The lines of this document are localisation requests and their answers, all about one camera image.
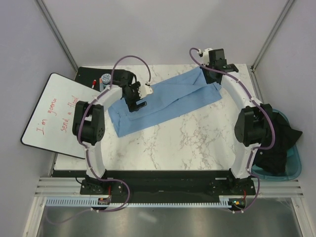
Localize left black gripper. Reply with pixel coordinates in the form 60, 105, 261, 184
123, 81, 146, 112

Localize light blue long sleeve shirt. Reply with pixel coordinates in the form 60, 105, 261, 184
108, 67, 222, 137

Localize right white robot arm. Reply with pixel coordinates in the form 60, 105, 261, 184
198, 48, 276, 195

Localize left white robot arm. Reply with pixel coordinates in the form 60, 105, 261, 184
72, 72, 153, 194

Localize light blue marker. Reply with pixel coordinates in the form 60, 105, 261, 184
99, 78, 104, 92

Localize blue white round container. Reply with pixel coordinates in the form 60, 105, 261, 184
100, 73, 112, 86

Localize black mat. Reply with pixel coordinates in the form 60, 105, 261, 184
75, 67, 133, 91

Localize white dry-erase board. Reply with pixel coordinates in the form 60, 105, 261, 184
21, 73, 100, 158

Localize black clothes in bin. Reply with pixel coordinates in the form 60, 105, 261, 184
253, 112, 303, 176

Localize teal plastic bin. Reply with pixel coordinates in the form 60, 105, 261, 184
251, 109, 303, 182

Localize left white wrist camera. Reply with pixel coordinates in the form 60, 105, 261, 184
138, 84, 154, 99

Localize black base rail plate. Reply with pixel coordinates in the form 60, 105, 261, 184
80, 170, 257, 212

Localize white slotted cable duct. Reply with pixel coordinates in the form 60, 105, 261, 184
45, 197, 238, 208

